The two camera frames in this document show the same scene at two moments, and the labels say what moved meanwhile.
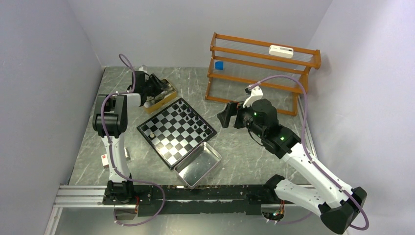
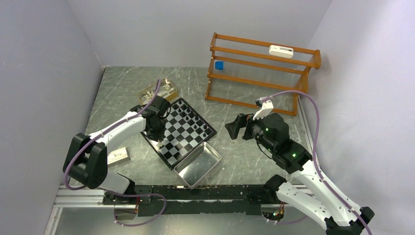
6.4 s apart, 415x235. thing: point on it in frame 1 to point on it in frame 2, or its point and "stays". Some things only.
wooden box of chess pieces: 169,93 stays
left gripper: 159,85 to 159,135
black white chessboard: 176,132 stays
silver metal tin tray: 196,165 stays
